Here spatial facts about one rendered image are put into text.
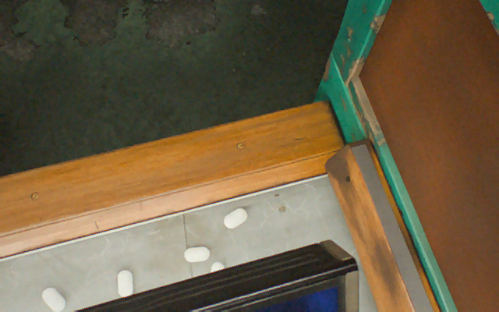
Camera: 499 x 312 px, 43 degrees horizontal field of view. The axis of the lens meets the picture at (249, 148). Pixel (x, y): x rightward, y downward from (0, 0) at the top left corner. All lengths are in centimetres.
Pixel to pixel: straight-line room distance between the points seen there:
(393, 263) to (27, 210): 52
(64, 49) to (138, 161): 108
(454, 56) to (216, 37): 138
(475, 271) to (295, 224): 31
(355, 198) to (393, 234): 8
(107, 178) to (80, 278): 15
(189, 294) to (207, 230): 39
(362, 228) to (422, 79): 24
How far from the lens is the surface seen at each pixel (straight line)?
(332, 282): 59
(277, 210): 99
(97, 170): 99
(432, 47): 74
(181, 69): 195
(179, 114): 188
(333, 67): 101
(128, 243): 97
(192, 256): 94
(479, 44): 66
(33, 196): 99
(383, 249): 88
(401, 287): 87
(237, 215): 95
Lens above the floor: 167
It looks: 65 degrees down
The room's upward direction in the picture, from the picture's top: 10 degrees clockwise
